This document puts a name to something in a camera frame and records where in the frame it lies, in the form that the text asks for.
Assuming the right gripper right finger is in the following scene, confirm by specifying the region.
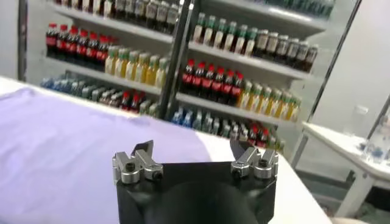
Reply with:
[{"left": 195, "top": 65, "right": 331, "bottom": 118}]
[{"left": 230, "top": 139, "right": 279, "bottom": 180}]

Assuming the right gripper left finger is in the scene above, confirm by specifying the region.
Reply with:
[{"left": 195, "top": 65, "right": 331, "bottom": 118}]
[{"left": 112, "top": 139, "right": 164, "bottom": 185}]

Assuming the lavender cartoon-print t-shirt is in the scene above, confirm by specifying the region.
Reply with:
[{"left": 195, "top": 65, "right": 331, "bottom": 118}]
[{"left": 0, "top": 87, "right": 214, "bottom": 224}]

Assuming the green-cap yellow juice bottle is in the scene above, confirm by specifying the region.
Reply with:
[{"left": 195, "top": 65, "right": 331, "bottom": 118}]
[
  {"left": 239, "top": 80, "right": 253, "bottom": 110},
  {"left": 278, "top": 92, "right": 293, "bottom": 121},
  {"left": 268, "top": 89, "right": 283, "bottom": 118},
  {"left": 155, "top": 57, "right": 169, "bottom": 89},
  {"left": 258, "top": 86, "right": 272, "bottom": 116},
  {"left": 145, "top": 54, "right": 160, "bottom": 86},
  {"left": 105, "top": 45, "right": 119, "bottom": 75},
  {"left": 115, "top": 47, "right": 129, "bottom": 78},
  {"left": 249, "top": 83, "right": 263, "bottom": 113},
  {"left": 288, "top": 96, "right": 302, "bottom": 123},
  {"left": 135, "top": 52, "right": 149, "bottom": 83},
  {"left": 125, "top": 50, "right": 140, "bottom": 81}
]

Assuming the blue water bottle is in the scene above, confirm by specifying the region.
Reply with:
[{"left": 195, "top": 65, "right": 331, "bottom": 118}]
[
  {"left": 171, "top": 107, "right": 183, "bottom": 125},
  {"left": 182, "top": 109, "right": 194, "bottom": 128}
]

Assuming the white side table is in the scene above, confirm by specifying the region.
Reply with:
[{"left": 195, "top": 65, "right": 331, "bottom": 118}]
[{"left": 289, "top": 121, "right": 390, "bottom": 219}]

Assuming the glass drink display cabinet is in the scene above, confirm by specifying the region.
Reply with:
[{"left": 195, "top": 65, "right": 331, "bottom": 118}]
[
  {"left": 158, "top": 0, "right": 363, "bottom": 165},
  {"left": 18, "top": 0, "right": 196, "bottom": 121}
]

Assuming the tall clear white-cap bottle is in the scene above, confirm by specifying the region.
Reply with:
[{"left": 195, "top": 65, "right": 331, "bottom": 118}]
[{"left": 346, "top": 105, "right": 369, "bottom": 136}]

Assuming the beige-label dark drink bottle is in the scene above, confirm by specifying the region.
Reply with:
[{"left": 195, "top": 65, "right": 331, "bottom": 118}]
[
  {"left": 275, "top": 34, "right": 289, "bottom": 65},
  {"left": 295, "top": 41, "right": 310, "bottom": 70},
  {"left": 265, "top": 32, "right": 279, "bottom": 61},
  {"left": 304, "top": 44, "right": 319, "bottom": 73},
  {"left": 286, "top": 37, "right": 300, "bottom": 67},
  {"left": 255, "top": 29, "right": 269, "bottom": 58}
]

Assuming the green-cap tea bottle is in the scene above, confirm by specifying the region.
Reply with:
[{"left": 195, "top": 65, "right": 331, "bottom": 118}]
[
  {"left": 234, "top": 24, "right": 248, "bottom": 55},
  {"left": 192, "top": 12, "right": 207, "bottom": 44},
  {"left": 203, "top": 15, "right": 216, "bottom": 46},
  {"left": 244, "top": 27, "right": 258, "bottom": 57},
  {"left": 224, "top": 20, "right": 238, "bottom": 52},
  {"left": 213, "top": 18, "right": 227, "bottom": 49}
]

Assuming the clear plastic water bottle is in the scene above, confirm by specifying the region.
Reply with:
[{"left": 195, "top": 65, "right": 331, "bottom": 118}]
[{"left": 362, "top": 115, "right": 390, "bottom": 165}]

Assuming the white-cap dark drink bottle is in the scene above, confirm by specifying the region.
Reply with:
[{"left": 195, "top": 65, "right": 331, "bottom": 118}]
[
  {"left": 166, "top": 2, "right": 180, "bottom": 34},
  {"left": 133, "top": 0, "right": 146, "bottom": 25},
  {"left": 114, "top": 0, "right": 126, "bottom": 19},
  {"left": 144, "top": 0, "right": 158, "bottom": 28},
  {"left": 155, "top": 1, "right": 169, "bottom": 31},
  {"left": 124, "top": 0, "right": 136, "bottom": 22}
]

